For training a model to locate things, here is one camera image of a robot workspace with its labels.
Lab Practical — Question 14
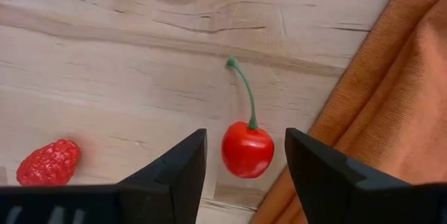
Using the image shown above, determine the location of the bright red toy cherry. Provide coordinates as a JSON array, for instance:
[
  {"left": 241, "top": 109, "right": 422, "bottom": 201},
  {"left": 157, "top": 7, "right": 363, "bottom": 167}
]
[{"left": 221, "top": 56, "right": 275, "bottom": 179}]

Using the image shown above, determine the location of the red toy raspberry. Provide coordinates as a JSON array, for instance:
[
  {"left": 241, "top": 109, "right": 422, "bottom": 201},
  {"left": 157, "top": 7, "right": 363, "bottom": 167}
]
[{"left": 15, "top": 138, "right": 82, "bottom": 187}]

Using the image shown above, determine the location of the orange cloth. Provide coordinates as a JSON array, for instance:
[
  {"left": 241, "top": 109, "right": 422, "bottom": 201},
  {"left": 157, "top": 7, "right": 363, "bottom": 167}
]
[{"left": 249, "top": 0, "right": 447, "bottom": 224}]

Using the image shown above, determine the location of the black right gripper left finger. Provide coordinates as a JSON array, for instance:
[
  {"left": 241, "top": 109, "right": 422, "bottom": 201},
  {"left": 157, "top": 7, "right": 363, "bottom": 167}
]
[{"left": 0, "top": 128, "right": 208, "bottom": 224}]

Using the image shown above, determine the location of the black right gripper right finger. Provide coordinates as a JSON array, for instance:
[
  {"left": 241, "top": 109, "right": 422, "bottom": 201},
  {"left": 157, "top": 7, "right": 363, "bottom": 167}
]
[{"left": 285, "top": 128, "right": 447, "bottom": 224}]

